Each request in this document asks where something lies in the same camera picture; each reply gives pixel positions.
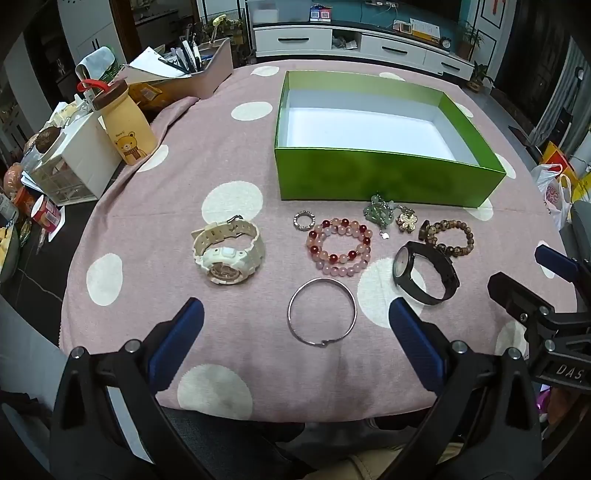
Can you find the person's beige pants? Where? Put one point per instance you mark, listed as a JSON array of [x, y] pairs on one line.
[[369, 464]]

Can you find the yellow white box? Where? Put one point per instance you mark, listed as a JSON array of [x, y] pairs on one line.
[[425, 30]]

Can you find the white wrist watch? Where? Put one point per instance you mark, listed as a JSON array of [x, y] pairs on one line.
[[221, 258]]

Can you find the silver bangle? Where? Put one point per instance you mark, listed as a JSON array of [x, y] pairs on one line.
[[322, 280]]

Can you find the small black table clock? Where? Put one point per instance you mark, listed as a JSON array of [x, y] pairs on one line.
[[445, 43]]

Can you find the black wrist watch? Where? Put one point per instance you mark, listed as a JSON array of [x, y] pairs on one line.
[[400, 263]]

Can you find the small potted plant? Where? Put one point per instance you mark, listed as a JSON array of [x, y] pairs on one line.
[[480, 76]]

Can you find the white plastic bag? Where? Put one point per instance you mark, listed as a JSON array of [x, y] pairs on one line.
[[551, 194]]

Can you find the clear storage box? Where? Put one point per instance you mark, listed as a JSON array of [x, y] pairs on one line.
[[281, 11]]

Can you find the rolled white green bag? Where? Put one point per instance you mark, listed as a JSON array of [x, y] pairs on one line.
[[94, 62]]

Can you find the white papers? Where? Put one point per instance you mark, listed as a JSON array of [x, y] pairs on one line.
[[147, 64]]

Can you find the red blue desk calendar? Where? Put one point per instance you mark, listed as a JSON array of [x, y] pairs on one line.
[[321, 14]]

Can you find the tall potted plant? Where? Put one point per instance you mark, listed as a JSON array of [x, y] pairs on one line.
[[470, 39]]

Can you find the green cardboard box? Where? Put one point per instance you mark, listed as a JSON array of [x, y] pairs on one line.
[[369, 177]]

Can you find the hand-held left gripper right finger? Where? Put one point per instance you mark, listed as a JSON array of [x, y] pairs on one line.
[[413, 341]]

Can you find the white tv cabinet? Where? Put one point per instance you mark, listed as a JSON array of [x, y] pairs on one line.
[[392, 48]]

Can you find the pink desk tray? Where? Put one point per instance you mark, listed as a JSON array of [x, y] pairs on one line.
[[207, 74]]

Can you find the brown bun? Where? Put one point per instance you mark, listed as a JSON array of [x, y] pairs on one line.
[[48, 138]]

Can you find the bowl of food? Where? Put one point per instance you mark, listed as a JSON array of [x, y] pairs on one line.
[[7, 251]]

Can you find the yellow bear bottle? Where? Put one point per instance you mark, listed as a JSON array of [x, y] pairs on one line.
[[131, 134]]

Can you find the leafy floor plant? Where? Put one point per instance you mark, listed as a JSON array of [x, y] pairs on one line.
[[226, 32]]

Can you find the bunch of pens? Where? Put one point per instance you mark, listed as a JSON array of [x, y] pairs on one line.
[[187, 53]]

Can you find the red can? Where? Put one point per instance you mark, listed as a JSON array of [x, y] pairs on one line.
[[46, 213]]

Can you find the white drawer organizer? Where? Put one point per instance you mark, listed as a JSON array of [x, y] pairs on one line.
[[87, 157]]

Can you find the white power strip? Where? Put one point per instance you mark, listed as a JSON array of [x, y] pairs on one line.
[[383, 3]]

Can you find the gold flower brooch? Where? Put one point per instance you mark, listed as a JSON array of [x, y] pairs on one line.
[[407, 221]]

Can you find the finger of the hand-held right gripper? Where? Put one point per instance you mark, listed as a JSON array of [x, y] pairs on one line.
[[517, 300], [556, 261]]

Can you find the pink polka dot tablecloth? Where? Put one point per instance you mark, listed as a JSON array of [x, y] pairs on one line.
[[184, 184]]

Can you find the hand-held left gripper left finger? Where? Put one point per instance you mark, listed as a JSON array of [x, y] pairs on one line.
[[180, 337]]

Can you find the orange snack packet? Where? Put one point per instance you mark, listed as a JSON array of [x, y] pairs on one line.
[[143, 94]]

